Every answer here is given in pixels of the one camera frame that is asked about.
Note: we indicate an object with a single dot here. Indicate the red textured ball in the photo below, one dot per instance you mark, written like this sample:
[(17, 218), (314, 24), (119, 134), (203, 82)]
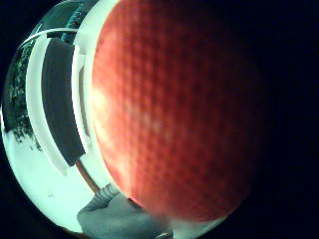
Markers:
[(172, 109)]

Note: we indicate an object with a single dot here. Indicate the thin brown wooden strip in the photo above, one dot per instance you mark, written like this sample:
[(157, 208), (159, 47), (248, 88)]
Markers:
[(87, 177)]

